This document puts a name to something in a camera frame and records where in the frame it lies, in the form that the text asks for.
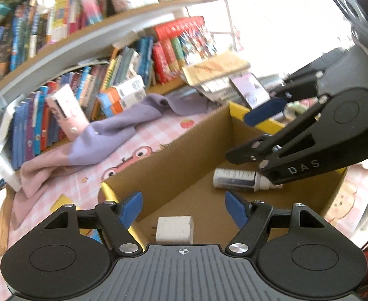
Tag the white marker bottle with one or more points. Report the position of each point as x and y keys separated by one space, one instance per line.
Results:
x=234 y=178

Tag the purple pink cloth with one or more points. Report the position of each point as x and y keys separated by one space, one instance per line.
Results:
x=108 y=138

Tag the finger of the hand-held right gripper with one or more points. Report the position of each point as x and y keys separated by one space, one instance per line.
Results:
x=265 y=150
x=265 y=113

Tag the pink checkered tablecloth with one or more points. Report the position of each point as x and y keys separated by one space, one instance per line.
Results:
x=86 y=169

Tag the pink rainbow bottle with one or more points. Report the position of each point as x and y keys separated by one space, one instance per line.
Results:
x=89 y=3

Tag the red boxed book set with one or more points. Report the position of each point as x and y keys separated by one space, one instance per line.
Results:
x=177 y=47

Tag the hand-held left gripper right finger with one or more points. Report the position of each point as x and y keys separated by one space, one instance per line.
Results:
x=234 y=208

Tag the row of shelf-top books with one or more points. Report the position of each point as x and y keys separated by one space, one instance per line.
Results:
x=46 y=22

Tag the yellow cardboard box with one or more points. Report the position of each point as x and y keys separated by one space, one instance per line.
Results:
x=187 y=163

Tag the stack of brown papers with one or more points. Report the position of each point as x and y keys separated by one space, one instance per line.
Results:
x=215 y=69

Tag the white charger plug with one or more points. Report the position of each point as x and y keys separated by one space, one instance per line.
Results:
x=174 y=229

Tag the pink cylindrical device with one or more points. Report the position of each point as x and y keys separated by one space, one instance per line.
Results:
x=66 y=113

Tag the white bookshelf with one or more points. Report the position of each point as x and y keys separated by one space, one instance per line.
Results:
x=77 y=42

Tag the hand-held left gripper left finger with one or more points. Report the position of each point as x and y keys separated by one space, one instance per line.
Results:
x=132 y=210

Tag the row of leaning books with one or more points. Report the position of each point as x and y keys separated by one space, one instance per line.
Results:
x=77 y=87

